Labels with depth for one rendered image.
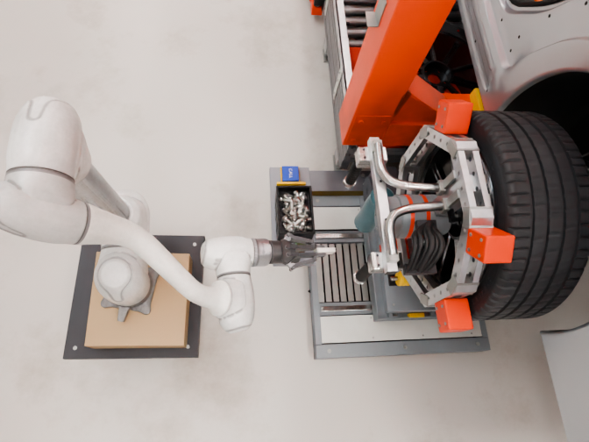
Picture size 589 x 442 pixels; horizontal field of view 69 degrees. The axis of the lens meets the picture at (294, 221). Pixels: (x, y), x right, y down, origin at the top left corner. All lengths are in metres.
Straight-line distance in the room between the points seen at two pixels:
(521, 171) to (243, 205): 1.43
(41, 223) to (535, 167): 1.15
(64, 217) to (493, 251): 0.97
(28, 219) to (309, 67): 2.09
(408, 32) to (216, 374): 1.57
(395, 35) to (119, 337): 1.38
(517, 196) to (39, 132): 1.10
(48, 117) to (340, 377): 1.60
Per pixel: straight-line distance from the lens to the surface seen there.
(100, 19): 3.08
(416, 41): 1.45
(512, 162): 1.23
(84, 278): 1.94
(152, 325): 1.74
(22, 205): 1.00
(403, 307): 2.00
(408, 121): 1.82
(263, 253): 1.34
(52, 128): 1.07
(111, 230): 1.09
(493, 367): 2.40
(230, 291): 1.24
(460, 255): 1.24
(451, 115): 1.33
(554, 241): 1.27
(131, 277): 1.51
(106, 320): 1.77
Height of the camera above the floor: 2.08
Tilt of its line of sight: 68 degrees down
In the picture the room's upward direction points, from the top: 16 degrees clockwise
